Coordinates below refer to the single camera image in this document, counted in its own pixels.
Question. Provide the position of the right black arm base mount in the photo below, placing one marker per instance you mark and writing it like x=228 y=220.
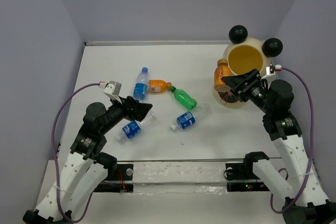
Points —
x=240 y=180

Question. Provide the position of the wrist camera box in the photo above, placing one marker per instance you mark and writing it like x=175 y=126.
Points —
x=112 y=90
x=271 y=71

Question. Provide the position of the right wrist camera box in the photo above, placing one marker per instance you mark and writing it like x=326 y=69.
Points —
x=271 y=71

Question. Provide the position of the green plastic bottle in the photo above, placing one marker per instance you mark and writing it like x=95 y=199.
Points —
x=183 y=98

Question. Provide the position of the upright-lying blue label water bottle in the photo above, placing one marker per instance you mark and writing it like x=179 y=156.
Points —
x=141 y=85

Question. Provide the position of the cream bin with black ears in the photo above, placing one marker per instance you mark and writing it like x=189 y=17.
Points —
x=245 y=53

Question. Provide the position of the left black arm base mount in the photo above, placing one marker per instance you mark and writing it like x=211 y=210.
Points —
x=120 y=181

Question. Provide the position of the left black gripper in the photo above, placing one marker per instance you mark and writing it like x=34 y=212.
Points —
x=139 y=110

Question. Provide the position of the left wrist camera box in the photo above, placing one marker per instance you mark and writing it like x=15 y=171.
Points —
x=112 y=90

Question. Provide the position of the orange juice bottle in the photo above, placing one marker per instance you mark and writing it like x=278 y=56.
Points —
x=158 y=86

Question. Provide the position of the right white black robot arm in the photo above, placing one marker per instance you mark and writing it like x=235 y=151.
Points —
x=304 y=199

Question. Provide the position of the amber tea bottle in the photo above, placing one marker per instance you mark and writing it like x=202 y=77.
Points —
x=222 y=70

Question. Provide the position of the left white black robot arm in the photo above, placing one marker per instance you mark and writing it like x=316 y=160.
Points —
x=86 y=165

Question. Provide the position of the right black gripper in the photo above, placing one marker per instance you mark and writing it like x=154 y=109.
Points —
x=237 y=82

